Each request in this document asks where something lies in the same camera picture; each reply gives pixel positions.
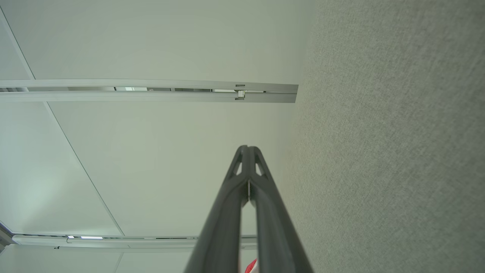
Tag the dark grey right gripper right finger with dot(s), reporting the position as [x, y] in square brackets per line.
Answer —
[276, 231]

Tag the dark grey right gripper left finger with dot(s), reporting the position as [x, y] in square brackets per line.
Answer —
[223, 227]

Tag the red shorts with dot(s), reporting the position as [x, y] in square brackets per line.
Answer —
[251, 267]

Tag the grey fabric sofa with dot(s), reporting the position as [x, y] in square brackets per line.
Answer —
[379, 151]

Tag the aluminium frame post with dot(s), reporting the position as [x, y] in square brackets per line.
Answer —
[151, 243]

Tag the aluminium post with slot bracket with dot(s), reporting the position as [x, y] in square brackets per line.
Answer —
[151, 97]

